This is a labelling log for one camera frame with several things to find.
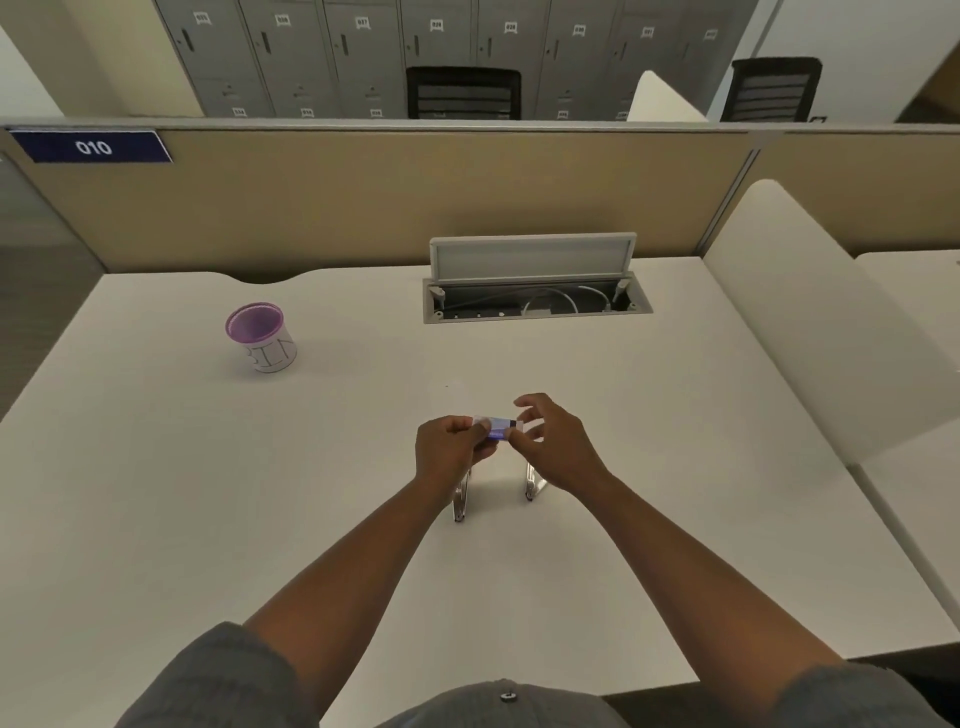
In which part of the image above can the grey desk cable box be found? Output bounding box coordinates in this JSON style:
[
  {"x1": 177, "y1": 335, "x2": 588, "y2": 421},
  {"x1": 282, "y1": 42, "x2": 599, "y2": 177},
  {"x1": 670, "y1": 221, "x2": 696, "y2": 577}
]
[{"x1": 422, "y1": 232, "x2": 655, "y2": 325}]

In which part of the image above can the white rounded desk divider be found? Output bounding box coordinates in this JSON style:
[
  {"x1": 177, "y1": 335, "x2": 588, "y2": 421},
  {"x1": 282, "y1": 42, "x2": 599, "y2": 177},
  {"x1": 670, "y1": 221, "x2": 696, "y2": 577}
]
[
  {"x1": 702, "y1": 178, "x2": 960, "y2": 468},
  {"x1": 626, "y1": 70, "x2": 711, "y2": 123}
]

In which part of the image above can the person's left forearm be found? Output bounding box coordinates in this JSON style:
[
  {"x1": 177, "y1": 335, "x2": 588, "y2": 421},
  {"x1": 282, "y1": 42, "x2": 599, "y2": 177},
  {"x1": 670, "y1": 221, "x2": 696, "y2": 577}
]
[{"x1": 241, "y1": 468, "x2": 472, "y2": 723}]

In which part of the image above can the grey knitted shirt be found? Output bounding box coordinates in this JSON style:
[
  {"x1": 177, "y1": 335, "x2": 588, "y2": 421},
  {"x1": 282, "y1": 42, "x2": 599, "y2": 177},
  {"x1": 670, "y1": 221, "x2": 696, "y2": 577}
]
[{"x1": 114, "y1": 621, "x2": 955, "y2": 728}]

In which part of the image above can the small purple white packet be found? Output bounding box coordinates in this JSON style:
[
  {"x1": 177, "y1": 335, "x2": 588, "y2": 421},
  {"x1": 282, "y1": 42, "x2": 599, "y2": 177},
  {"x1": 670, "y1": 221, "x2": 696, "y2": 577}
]
[{"x1": 472, "y1": 414, "x2": 525, "y2": 441}]

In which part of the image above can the person's right hand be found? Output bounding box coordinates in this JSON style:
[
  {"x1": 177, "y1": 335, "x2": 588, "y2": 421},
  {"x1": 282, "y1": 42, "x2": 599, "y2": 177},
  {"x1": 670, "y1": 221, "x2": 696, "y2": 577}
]
[{"x1": 510, "y1": 393, "x2": 613, "y2": 499}]

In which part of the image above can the white cup with purple rim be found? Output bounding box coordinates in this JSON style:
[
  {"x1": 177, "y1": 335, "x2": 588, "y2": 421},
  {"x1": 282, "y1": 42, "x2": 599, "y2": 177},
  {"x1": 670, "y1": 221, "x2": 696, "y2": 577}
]
[{"x1": 225, "y1": 302, "x2": 299, "y2": 375}]

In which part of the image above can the beige desk partition panel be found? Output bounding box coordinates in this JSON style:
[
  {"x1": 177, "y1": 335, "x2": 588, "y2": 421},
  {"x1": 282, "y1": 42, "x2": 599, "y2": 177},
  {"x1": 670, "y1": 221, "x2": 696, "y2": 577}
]
[{"x1": 0, "y1": 118, "x2": 960, "y2": 285}]

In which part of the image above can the white cable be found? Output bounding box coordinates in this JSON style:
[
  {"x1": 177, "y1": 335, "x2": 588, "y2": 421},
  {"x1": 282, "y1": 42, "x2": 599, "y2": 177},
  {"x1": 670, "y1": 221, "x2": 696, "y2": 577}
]
[{"x1": 520, "y1": 285, "x2": 612, "y2": 314}]

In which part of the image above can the person's left hand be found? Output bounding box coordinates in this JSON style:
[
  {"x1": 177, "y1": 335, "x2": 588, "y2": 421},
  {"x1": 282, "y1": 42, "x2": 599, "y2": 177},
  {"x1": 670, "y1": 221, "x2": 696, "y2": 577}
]
[{"x1": 414, "y1": 414, "x2": 501, "y2": 489}]

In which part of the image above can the row of grey lockers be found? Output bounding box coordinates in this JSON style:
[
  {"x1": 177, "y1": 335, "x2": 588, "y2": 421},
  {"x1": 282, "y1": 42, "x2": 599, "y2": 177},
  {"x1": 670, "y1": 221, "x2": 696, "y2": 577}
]
[{"x1": 153, "y1": 0, "x2": 760, "y2": 121}]

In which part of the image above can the blue number sign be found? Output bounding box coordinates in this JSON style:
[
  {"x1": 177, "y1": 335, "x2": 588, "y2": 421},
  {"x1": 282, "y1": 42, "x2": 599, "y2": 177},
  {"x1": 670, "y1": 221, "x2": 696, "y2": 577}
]
[{"x1": 9, "y1": 129, "x2": 174, "y2": 165}]

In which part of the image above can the black mesh office chair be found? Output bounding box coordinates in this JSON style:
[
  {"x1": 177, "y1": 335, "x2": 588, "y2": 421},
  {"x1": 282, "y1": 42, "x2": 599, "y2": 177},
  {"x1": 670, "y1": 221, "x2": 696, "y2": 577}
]
[
  {"x1": 720, "y1": 57, "x2": 828, "y2": 123},
  {"x1": 405, "y1": 66, "x2": 522, "y2": 122}
]

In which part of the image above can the person's right forearm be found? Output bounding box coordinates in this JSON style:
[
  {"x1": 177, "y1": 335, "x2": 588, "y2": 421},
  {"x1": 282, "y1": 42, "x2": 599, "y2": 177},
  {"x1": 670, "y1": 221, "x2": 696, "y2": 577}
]
[{"x1": 571, "y1": 468, "x2": 850, "y2": 723}]

